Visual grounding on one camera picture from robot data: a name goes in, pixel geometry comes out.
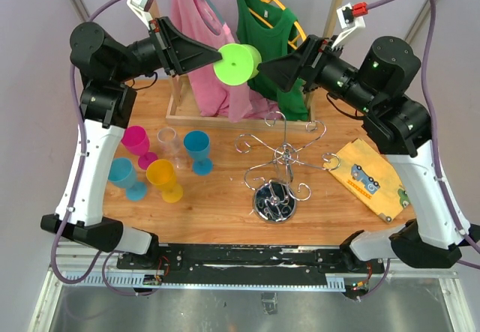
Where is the green plastic wine glass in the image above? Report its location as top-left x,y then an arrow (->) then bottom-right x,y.
213,43 -> 262,86

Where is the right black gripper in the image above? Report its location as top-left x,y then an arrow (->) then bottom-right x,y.
258,32 -> 380,115

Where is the pink t-shirt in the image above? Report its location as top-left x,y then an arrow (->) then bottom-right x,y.
170,0 -> 278,123

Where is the yellow plastic wine glass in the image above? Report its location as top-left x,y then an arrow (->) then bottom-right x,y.
146,159 -> 183,203

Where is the aluminium frame rail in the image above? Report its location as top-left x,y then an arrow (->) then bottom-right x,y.
48,240 -> 461,292

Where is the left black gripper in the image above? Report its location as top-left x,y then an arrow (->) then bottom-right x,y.
111,15 -> 222,83

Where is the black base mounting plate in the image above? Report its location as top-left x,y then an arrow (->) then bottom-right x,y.
116,244 -> 384,287

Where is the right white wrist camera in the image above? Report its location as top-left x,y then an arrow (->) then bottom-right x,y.
331,2 -> 368,49

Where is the blue wine glass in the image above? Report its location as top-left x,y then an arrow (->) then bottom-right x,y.
183,130 -> 213,175
108,157 -> 147,202

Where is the magenta plastic wine glass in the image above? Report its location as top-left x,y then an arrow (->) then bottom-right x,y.
121,125 -> 158,170

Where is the green tank top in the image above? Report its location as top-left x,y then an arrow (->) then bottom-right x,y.
236,0 -> 308,121

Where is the chrome wine glass rack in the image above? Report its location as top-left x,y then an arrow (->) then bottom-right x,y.
234,112 -> 341,223

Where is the wooden clothes rack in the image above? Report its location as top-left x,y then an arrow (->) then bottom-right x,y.
135,0 -> 353,130

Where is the clear wine glass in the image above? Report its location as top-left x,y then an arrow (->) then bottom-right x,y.
157,127 -> 188,169

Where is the yellow clothes hanger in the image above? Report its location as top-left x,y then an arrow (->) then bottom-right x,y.
248,0 -> 307,49

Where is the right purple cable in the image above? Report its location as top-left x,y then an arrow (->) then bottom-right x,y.
352,0 -> 480,303

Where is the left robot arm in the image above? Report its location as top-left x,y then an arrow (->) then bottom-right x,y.
40,17 -> 221,269

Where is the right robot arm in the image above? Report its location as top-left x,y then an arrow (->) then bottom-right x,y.
258,35 -> 479,272

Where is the purple cable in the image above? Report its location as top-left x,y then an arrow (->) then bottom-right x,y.
352,0 -> 480,303
49,0 -> 162,298

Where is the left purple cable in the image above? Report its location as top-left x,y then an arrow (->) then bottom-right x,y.
49,0 -> 162,298

